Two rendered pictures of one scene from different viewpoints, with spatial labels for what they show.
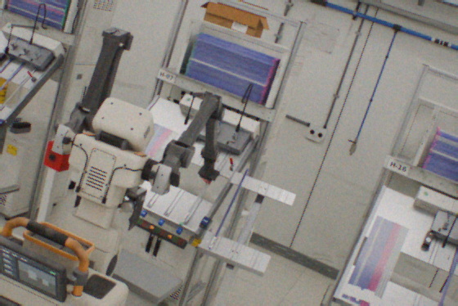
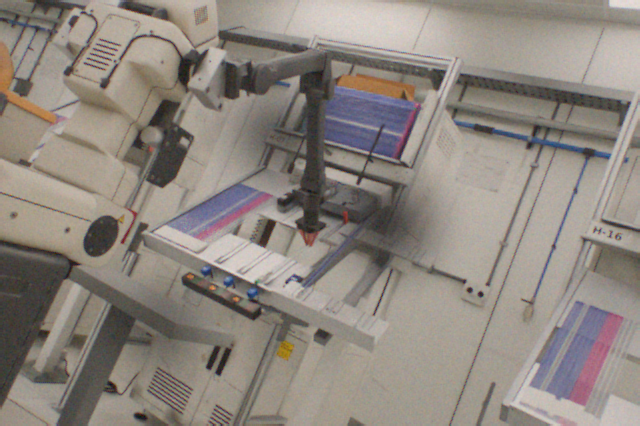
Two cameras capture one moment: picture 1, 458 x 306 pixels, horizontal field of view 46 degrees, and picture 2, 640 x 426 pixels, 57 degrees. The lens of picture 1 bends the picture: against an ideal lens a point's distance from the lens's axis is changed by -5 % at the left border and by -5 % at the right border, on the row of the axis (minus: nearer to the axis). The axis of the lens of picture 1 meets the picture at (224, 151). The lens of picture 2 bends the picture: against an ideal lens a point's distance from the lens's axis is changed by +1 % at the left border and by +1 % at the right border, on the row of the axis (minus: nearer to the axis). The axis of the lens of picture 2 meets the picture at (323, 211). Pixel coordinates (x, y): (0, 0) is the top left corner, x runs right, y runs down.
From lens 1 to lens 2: 1.36 m
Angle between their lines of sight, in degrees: 24
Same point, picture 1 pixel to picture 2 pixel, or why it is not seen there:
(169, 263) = (238, 385)
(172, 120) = (275, 188)
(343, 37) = (514, 171)
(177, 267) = not seen: hidden behind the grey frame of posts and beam
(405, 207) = (626, 296)
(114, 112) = not seen: outside the picture
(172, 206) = (250, 266)
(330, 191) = (496, 377)
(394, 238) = (612, 332)
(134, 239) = (194, 349)
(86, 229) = (70, 155)
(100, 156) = (116, 24)
